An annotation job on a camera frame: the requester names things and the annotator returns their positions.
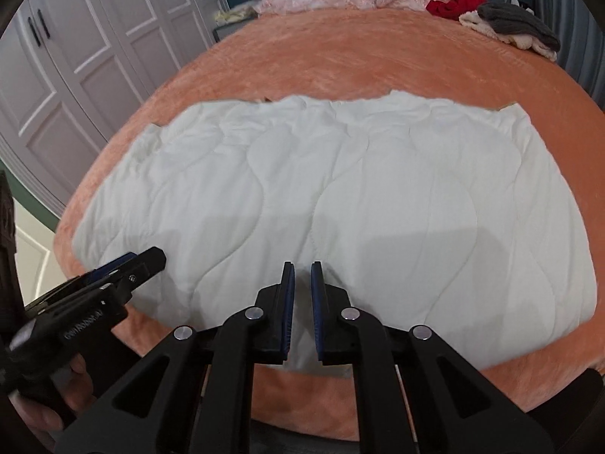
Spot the pale yellow cloth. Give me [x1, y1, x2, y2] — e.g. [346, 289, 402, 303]
[215, 2, 259, 25]

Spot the dark bed footboard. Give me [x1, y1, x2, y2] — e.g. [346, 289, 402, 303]
[248, 418, 365, 454]

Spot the person's left hand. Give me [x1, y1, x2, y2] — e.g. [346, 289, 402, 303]
[8, 354, 94, 432]

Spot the white wardrobe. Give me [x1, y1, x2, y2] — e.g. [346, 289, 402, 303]
[0, 0, 224, 216]

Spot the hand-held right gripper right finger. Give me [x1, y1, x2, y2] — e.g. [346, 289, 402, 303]
[310, 260, 555, 454]

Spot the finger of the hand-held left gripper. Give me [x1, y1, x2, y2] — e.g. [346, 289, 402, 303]
[26, 252, 139, 309]
[112, 247, 168, 302]

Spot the orange plush blanket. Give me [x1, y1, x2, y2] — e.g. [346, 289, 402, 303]
[52, 7, 605, 442]

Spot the red garment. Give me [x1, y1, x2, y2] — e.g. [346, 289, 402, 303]
[425, 0, 489, 22]

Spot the grey blue curtain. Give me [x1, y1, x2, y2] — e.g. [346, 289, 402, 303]
[508, 0, 605, 119]

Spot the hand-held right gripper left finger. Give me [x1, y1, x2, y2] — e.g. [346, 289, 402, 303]
[56, 260, 296, 454]

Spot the grey knit garment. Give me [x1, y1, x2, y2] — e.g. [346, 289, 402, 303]
[477, 2, 561, 54]

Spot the white quilted jacket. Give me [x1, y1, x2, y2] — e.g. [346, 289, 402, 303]
[71, 91, 597, 373]

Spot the cream fluffy garment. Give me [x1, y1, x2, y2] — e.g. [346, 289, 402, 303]
[459, 9, 559, 62]

